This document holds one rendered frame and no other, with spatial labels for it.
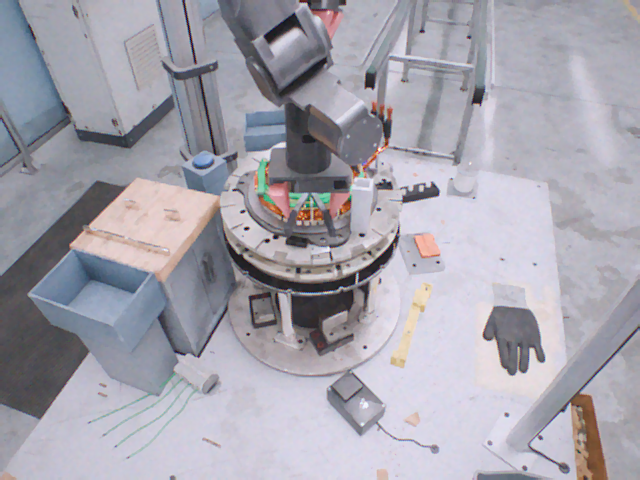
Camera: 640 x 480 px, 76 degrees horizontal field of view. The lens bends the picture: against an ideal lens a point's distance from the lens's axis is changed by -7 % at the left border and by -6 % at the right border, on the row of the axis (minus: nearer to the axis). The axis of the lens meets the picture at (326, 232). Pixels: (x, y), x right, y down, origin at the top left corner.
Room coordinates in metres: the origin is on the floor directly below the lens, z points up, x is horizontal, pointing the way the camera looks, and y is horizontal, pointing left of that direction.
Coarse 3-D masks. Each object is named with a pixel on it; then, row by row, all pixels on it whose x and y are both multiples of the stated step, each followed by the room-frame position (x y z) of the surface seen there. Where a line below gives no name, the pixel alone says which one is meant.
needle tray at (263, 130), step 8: (248, 112) 0.94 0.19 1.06; (256, 112) 0.94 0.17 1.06; (264, 112) 0.94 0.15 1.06; (272, 112) 0.94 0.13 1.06; (280, 112) 0.94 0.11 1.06; (248, 120) 0.93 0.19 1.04; (256, 120) 0.94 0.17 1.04; (264, 120) 0.94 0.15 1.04; (272, 120) 0.94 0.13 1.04; (280, 120) 0.94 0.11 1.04; (248, 128) 0.93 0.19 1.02; (256, 128) 0.93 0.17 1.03; (264, 128) 0.93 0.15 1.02; (272, 128) 0.93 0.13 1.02; (280, 128) 0.93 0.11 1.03; (248, 136) 0.83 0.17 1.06; (256, 136) 0.83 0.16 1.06; (264, 136) 0.84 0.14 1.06; (272, 136) 0.84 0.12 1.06; (280, 136) 0.84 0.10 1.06; (248, 144) 0.83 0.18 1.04; (256, 144) 0.83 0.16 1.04; (264, 144) 0.84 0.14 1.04; (272, 144) 0.84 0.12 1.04; (248, 152) 0.83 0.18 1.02
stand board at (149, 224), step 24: (144, 192) 0.64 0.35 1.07; (168, 192) 0.63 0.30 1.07; (192, 192) 0.63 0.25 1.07; (120, 216) 0.57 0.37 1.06; (144, 216) 0.57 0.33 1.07; (192, 216) 0.57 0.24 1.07; (96, 240) 0.51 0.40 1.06; (144, 240) 0.51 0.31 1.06; (168, 240) 0.51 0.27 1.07; (192, 240) 0.52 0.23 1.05; (144, 264) 0.45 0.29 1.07; (168, 264) 0.46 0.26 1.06
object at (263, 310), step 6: (258, 300) 0.56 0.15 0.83; (264, 300) 0.55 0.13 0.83; (270, 300) 0.55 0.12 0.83; (258, 306) 0.54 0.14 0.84; (264, 306) 0.54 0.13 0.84; (270, 306) 0.54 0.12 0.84; (258, 312) 0.52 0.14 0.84; (264, 312) 0.52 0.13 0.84; (270, 312) 0.52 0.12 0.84; (258, 318) 0.51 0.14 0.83; (264, 318) 0.51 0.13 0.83; (270, 318) 0.51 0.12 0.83
